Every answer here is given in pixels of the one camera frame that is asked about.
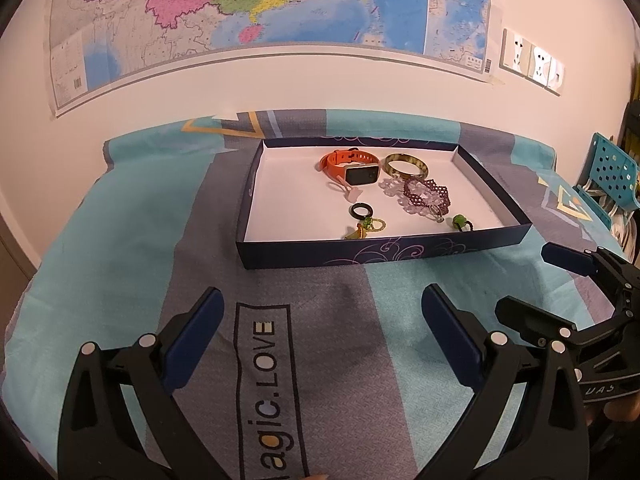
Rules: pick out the tape strip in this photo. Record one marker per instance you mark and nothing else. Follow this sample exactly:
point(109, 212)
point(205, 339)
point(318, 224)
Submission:
point(496, 80)

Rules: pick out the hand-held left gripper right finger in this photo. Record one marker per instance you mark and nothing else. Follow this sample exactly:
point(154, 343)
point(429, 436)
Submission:
point(450, 335)

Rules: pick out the pink charm with loop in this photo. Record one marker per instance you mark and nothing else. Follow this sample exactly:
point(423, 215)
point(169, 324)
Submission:
point(356, 193)

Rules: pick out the dark blue shallow box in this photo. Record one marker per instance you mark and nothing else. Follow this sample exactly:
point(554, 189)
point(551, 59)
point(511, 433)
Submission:
point(300, 210)

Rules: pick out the orange smart watch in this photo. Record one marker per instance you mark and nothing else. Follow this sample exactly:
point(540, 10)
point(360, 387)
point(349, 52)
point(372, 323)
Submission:
point(362, 174)

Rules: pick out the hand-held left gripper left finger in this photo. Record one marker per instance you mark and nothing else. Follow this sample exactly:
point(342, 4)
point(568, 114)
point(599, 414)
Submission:
point(200, 330)

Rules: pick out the colourful wall map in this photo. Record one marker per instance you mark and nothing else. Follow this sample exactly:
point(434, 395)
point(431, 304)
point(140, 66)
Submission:
point(250, 0)

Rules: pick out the amber mottled bangle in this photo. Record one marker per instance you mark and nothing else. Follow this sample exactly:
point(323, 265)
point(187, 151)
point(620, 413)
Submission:
point(389, 169)

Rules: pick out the teal perforated chair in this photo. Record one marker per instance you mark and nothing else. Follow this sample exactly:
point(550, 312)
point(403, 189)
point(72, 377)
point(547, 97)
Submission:
point(612, 165)

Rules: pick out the pale cloth pile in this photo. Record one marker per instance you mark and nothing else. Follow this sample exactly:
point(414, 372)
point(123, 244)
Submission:
point(625, 230)

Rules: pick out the person's right hand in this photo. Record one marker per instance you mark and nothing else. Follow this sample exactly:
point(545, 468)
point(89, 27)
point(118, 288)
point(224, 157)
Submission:
point(620, 411)

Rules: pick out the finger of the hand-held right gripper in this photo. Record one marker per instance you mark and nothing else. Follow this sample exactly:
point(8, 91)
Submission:
point(530, 322)
point(567, 259)

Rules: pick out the grey brown door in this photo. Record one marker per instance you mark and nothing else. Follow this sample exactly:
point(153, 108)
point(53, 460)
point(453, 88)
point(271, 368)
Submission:
point(15, 255)

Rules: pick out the teal grey printed blanket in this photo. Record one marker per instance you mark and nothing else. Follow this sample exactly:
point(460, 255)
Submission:
point(125, 260)

